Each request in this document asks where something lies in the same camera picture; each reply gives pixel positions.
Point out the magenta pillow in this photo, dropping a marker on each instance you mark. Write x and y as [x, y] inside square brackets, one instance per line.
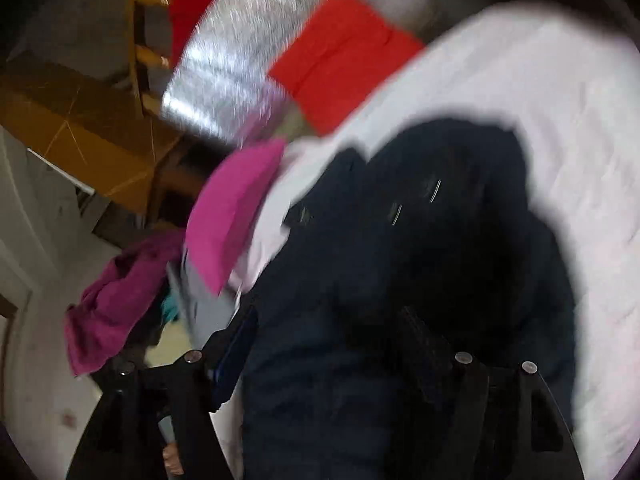
[220, 221]

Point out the teal cloth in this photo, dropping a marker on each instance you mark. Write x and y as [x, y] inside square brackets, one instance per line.
[169, 310]

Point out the person's left hand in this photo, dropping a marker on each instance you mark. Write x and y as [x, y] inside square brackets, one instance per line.
[172, 460]

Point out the maroon fleece garment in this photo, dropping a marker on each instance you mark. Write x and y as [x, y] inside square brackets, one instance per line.
[97, 327]

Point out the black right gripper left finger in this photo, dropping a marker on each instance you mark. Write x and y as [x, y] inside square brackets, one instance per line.
[122, 439]

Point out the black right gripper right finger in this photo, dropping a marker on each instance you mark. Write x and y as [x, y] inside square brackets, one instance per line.
[474, 410]

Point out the small red cushion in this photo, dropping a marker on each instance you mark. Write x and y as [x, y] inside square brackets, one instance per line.
[343, 53]

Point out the pale pink bed blanket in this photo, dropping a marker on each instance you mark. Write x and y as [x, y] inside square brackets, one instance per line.
[570, 90]

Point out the silver foil insulation mat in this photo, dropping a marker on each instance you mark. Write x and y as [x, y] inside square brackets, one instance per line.
[220, 91]

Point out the navy blue quilted jacket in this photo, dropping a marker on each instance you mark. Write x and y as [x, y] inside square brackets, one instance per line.
[437, 221]

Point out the grey cloth garment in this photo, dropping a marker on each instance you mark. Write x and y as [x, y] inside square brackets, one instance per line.
[202, 311]

